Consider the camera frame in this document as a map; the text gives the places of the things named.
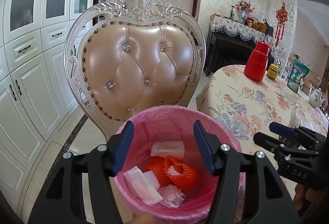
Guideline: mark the ornate beige leather chair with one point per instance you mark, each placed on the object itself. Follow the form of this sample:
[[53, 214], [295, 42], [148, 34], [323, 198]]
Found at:
[[138, 64]]

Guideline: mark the yellow lid jar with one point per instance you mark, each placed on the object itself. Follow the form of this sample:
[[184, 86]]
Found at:
[[272, 73]]

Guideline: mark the white plastic bag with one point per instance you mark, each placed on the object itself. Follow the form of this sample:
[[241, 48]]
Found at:
[[295, 113]]

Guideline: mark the black piano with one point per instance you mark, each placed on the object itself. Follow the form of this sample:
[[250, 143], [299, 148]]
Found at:
[[226, 52]]

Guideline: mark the pink lined trash bin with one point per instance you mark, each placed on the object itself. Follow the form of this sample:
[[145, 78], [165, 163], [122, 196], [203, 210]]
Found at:
[[164, 116]]

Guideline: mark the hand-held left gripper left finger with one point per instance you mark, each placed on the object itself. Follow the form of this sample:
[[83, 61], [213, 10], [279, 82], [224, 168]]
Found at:
[[123, 147]]

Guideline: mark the floral tablecloth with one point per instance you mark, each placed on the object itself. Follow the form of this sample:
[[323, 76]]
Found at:
[[244, 100]]

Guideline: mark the ornate pale sofa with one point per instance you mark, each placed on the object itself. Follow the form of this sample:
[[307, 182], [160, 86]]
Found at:
[[314, 76]]

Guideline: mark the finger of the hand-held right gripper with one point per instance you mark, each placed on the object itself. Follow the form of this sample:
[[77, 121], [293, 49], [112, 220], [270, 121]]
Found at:
[[282, 130], [267, 143]]

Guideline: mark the brown wicker basket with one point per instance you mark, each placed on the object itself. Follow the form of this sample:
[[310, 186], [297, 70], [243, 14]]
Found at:
[[252, 22]]

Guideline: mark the red thermos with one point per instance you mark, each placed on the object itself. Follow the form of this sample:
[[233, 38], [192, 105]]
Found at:
[[255, 64]]

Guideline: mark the lace piano cover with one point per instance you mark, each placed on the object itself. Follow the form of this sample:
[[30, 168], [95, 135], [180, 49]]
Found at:
[[231, 25]]

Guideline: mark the small black stand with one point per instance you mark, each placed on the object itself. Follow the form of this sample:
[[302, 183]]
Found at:
[[233, 12]]

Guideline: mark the green snack bag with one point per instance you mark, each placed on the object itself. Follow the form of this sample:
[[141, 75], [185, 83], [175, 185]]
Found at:
[[295, 77]]

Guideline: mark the person's right hand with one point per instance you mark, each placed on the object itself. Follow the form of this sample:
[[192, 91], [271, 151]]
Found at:
[[299, 197]]

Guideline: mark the orange foam fruit net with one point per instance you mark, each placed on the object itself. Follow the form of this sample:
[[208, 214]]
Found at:
[[186, 177], [156, 171]]

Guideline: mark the white floral teapot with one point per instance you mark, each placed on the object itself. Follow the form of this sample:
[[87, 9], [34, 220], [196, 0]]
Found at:
[[316, 98]]

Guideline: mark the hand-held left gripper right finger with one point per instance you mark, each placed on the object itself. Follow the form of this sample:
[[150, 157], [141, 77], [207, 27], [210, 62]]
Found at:
[[203, 147]]

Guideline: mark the dark handbag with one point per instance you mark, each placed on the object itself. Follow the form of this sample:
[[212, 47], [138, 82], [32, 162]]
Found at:
[[267, 26]]

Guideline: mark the white tissue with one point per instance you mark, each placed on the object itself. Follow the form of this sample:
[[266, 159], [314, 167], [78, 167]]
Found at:
[[171, 195]]

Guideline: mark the vase with pink flowers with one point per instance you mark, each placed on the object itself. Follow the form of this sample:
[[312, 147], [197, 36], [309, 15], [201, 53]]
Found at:
[[243, 17]]

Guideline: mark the red knot hanging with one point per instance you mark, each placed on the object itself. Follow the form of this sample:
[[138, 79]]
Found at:
[[282, 14]]

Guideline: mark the white glass door cabinet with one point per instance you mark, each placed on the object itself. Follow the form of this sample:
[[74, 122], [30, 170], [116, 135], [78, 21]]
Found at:
[[30, 85]]

